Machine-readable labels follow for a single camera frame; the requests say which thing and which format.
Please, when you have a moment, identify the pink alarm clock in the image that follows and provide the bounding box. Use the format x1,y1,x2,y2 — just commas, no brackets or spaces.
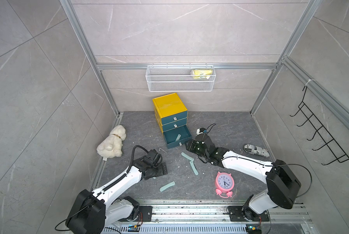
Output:
214,172,235,199

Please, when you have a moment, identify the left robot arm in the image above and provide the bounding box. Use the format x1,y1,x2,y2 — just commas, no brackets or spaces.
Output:
64,149,168,234

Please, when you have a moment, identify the white wire wall basket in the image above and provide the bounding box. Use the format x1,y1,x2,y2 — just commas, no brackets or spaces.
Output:
145,65,216,92

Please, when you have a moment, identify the white plush dog toy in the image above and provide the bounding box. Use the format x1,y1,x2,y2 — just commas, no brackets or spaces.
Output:
96,125,126,161

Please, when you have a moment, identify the yellow item in basket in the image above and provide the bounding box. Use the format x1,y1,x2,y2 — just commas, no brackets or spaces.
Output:
191,69,213,80

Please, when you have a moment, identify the yellow teal drawer cabinet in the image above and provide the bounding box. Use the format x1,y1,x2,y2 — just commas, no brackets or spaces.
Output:
153,93,192,149

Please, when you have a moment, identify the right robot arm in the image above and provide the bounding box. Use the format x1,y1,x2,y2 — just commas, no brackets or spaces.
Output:
185,133,301,221

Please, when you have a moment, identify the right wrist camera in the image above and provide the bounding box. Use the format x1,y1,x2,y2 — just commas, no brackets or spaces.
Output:
196,128,208,137

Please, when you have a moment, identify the black wire wall hook rack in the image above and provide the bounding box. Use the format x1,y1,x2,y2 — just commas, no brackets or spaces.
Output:
289,86,349,166

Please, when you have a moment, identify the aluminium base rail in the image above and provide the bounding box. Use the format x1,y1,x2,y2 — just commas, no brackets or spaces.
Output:
96,200,318,234

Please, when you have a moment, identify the teal fruit knife bottom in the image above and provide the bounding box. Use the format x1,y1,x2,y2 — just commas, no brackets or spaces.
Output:
159,181,175,192

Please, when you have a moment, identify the white patterned toy shoe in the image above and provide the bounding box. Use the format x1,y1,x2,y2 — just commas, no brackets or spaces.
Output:
244,144,270,158

